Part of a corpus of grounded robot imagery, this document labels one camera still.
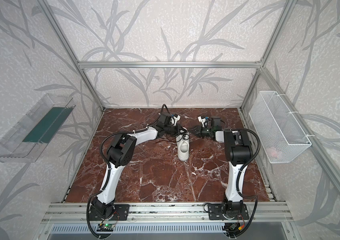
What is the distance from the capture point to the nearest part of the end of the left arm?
2.76 feet

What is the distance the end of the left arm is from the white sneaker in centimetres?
2

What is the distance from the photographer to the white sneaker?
907 mm
